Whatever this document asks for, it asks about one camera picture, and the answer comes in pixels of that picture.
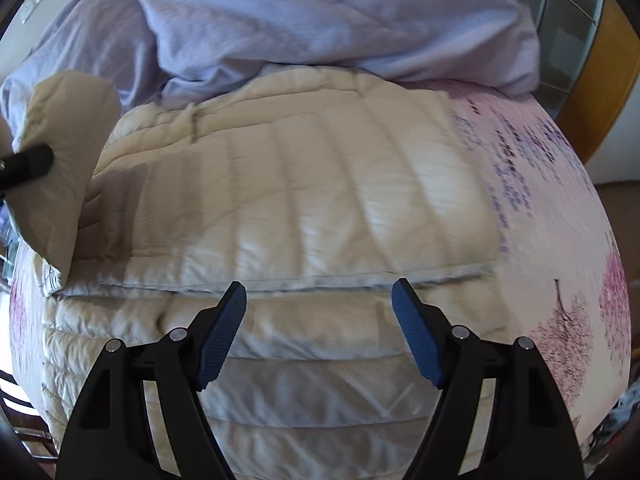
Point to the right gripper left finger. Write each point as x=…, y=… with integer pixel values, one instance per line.
x=109, y=435

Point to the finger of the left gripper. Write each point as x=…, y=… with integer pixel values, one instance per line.
x=20, y=168

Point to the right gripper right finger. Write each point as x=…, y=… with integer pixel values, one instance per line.
x=530, y=434

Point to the cream quilted down jacket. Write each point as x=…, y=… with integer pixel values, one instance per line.
x=314, y=188

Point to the lavender pillow left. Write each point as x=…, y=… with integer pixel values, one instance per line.
x=109, y=39

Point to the lavender pillow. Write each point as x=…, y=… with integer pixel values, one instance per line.
x=109, y=39
x=210, y=47

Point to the pink floral bed sheet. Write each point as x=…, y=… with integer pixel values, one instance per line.
x=558, y=273

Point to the wooden glass door cabinet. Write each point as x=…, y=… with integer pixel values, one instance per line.
x=589, y=66

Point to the lavender pillow right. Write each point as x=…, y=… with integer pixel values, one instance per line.
x=210, y=47

